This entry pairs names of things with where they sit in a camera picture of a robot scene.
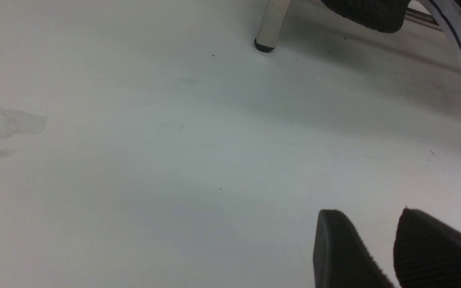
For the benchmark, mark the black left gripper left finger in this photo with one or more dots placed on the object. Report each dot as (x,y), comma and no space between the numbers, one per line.
(340,258)

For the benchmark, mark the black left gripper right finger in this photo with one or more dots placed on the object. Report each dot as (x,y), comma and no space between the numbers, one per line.
(427,252)

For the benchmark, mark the black knit sneaker left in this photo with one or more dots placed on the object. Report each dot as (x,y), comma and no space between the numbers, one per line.
(386,16)

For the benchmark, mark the silver metal shoe rack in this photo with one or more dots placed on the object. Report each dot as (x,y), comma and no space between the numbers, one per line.
(276,10)

